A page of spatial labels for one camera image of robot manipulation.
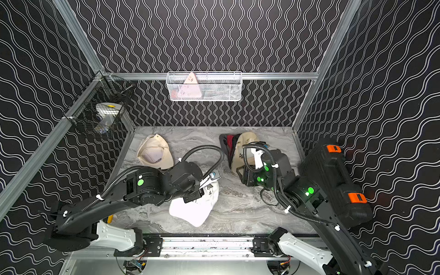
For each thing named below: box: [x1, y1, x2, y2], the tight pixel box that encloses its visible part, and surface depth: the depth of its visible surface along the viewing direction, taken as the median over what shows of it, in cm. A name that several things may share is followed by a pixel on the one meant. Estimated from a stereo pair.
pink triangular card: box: [177, 72, 202, 98], surface depth 91 cm
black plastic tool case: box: [300, 143, 374, 228], surface depth 70 cm
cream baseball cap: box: [136, 133, 175, 170], surface depth 108 cm
